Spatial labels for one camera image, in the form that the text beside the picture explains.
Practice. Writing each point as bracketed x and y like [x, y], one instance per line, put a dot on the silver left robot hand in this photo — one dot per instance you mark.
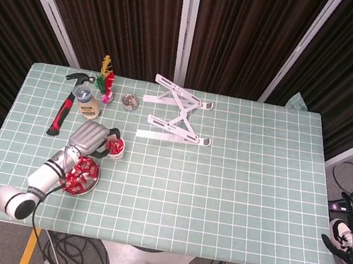
[88, 138]

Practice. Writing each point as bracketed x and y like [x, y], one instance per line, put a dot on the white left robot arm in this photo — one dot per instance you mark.
[43, 177]

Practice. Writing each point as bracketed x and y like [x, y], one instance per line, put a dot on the white paper cup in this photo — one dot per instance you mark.
[117, 156]

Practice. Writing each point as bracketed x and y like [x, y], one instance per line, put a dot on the round metal plate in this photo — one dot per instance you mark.
[92, 185]

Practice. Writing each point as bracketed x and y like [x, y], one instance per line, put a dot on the beige dressing bottle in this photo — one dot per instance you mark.
[90, 108]

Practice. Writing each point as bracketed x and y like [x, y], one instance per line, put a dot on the black white sneaker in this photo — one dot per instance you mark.
[338, 230]

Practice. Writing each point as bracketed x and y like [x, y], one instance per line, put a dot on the red black claw hammer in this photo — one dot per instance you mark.
[63, 112]

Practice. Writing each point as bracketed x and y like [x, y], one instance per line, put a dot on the colourful toy figure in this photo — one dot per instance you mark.
[107, 96]

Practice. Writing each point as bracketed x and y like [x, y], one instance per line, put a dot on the black power strip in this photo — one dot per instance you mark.
[337, 206]

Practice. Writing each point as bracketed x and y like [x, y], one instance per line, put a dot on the white folding laptop stand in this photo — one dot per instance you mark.
[162, 137]

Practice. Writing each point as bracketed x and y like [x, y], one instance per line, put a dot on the yellow floor tape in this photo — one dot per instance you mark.
[28, 249]

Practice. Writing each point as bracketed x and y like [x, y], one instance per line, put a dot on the green checked tablecloth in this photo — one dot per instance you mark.
[222, 181]

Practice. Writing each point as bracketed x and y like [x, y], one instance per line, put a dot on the white partition post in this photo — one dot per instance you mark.
[47, 3]
[187, 21]
[300, 49]

